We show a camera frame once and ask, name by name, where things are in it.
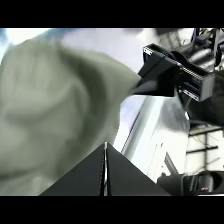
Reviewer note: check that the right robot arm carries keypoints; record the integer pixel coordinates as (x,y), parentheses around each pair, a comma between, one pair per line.
(206,110)

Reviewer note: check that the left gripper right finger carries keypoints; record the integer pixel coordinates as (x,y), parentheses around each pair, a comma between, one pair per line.
(128,180)

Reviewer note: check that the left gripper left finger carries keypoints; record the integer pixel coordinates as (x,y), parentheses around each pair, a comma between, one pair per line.
(83,178)

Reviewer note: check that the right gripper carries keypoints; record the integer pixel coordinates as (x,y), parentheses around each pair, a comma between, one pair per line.
(195,81)

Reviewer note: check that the grey-green garment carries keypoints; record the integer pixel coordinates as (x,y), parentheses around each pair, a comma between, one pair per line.
(50,110)

